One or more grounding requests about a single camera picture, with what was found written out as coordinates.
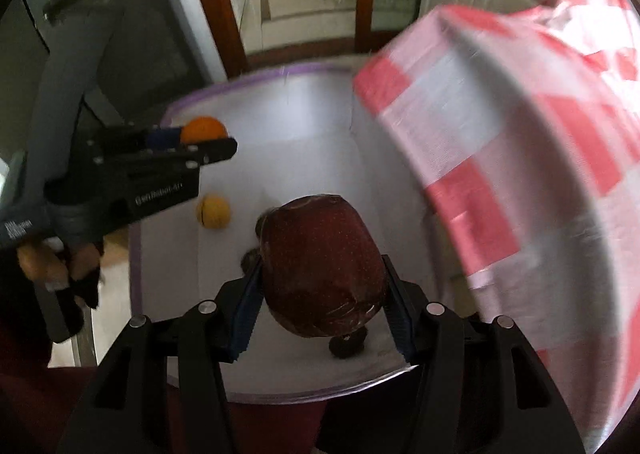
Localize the orange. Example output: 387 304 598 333
180 116 228 145

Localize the red apple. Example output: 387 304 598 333
256 194 388 337

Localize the wooden door frame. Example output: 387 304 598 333
181 0 377 80

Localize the person's left hand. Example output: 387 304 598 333
16 237 103 285

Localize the dark grey appliance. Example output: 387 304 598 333
20 0 228 145

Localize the white box with purple rim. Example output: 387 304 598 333
129 62 451 405

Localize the small yellow striped pepino melon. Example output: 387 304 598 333
196 193 232 230

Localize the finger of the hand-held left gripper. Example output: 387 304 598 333
89 124 184 151
95 135 238 170

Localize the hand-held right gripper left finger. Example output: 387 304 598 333
57 254 266 454

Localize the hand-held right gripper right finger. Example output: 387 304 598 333
381 254 586 454

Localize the large dark water chestnut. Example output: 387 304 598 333
327 327 368 360

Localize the red white checkered tablecloth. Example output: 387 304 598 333
352 0 640 454

